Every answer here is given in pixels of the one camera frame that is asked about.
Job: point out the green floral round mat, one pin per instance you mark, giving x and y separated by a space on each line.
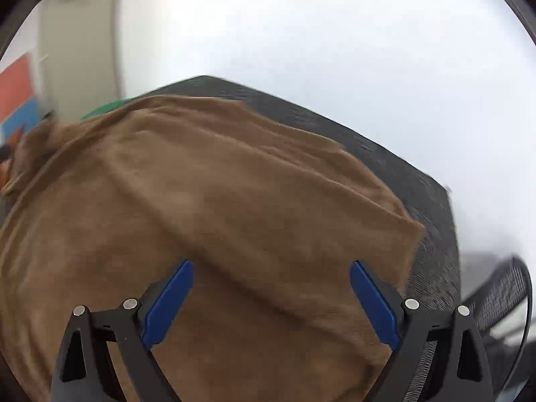
104 111

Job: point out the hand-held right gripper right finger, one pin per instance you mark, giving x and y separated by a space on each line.
374 305

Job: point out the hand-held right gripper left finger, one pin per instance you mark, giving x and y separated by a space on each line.
167 301

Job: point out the dark dotted mat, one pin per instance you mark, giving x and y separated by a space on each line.
377 155

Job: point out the brown fleece garment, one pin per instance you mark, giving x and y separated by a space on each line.
209 197

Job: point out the black mesh chair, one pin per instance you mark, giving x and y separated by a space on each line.
498 293

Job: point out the red and blue wall poster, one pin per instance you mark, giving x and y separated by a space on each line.
16 92

